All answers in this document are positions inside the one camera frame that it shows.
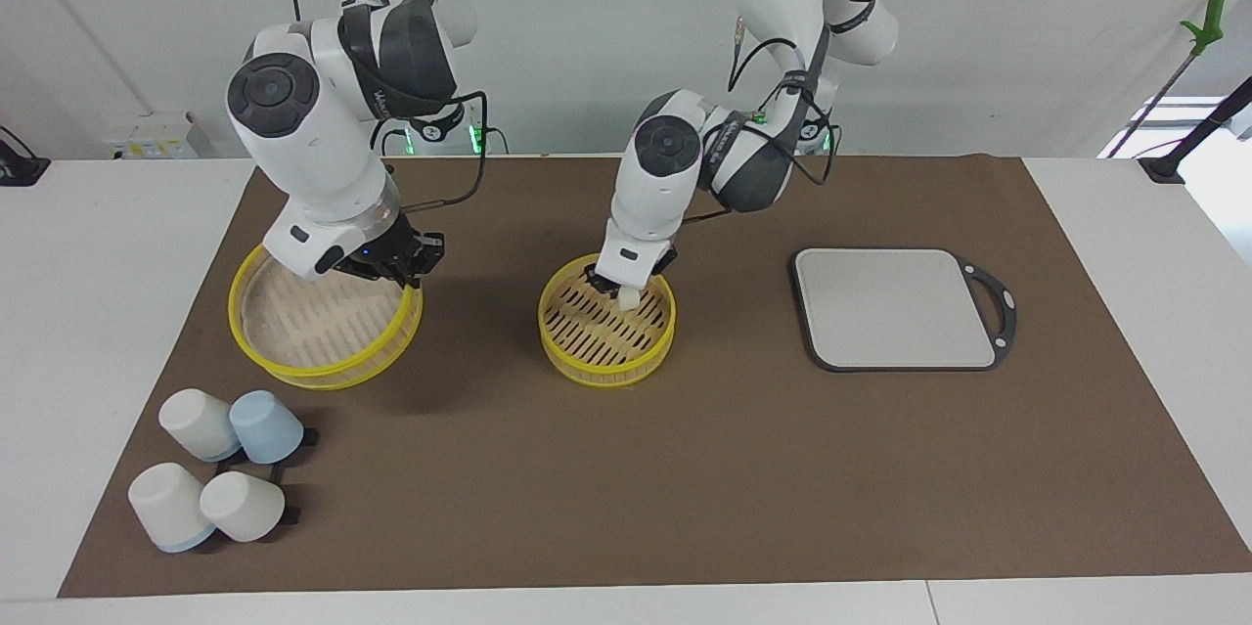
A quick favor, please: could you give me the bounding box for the brown table mat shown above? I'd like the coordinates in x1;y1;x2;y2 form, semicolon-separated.
57;154;1252;600

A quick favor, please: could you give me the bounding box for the black pole with base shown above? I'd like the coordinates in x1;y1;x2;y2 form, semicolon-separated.
1137;74;1252;187

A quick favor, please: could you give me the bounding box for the pole with green clamp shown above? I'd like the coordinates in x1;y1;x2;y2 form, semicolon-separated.
1103;0;1230;159

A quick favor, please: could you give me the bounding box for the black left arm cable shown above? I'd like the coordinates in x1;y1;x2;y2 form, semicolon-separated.
685;36;844;227

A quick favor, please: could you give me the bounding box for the light blue plastic bottle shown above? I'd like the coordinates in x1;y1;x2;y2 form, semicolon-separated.
229;389;305;466

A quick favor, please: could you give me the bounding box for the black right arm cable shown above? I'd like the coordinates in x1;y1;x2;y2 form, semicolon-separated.
377;91;491;215

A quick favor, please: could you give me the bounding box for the yellow bamboo steamer basket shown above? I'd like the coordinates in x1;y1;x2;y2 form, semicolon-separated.
537;252;678;389

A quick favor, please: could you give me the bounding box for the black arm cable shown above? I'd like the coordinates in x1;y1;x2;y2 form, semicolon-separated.
685;36;844;227
377;91;491;215

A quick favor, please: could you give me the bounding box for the white wall socket box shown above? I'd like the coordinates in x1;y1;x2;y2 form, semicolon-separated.
102;111;213;162

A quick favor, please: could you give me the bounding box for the yellow woven steamer lid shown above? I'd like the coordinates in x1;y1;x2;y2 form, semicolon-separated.
227;242;425;392

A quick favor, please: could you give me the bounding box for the grey cutting board with handle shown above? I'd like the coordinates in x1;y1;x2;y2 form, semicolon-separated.
788;246;1019;374

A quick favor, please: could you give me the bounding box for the white plastic bottle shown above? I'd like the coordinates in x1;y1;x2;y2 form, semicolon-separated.
127;461;218;554
157;387;242;463
199;470;288;544

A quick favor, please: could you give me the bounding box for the black table clamp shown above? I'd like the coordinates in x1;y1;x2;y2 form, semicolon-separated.
0;124;53;189

